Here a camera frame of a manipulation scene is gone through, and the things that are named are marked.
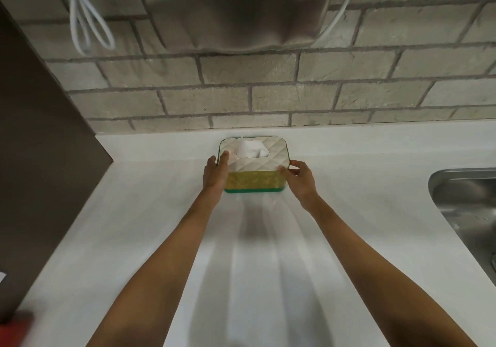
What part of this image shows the person's left hand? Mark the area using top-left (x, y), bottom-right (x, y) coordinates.
top-left (203, 151), bottom-right (230, 201)

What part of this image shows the person's right hand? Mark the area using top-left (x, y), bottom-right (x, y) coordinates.
top-left (277, 160), bottom-right (319, 212)

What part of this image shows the green and gold tissue box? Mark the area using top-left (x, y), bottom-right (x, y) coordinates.
top-left (218, 136), bottom-right (291, 195)

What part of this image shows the person's right forearm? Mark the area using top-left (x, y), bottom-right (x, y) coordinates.
top-left (302, 196), bottom-right (478, 347)

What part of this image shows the person's left forearm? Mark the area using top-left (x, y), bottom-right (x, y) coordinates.
top-left (86, 190), bottom-right (222, 347)

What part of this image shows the white tissue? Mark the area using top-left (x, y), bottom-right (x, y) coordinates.
top-left (236, 138), bottom-right (270, 159)

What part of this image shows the dark brown cabinet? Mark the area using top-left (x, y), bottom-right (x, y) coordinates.
top-left (0, 2), bottom-right (114, 324)

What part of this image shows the stainless steel sink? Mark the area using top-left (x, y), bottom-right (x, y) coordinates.
top-left (428, 168), bottom-right (496, 281)

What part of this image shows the red object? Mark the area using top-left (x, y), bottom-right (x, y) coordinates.
top-left (0, 311), bottom-right (35, 347)

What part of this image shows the grey wall-mounted appliance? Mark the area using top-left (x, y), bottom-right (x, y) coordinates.
top-left (130, 0), bottom-right (336, 53)

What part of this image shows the white looped cable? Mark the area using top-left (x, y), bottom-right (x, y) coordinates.
top-left (54, 0), bottom-right (116, 57)

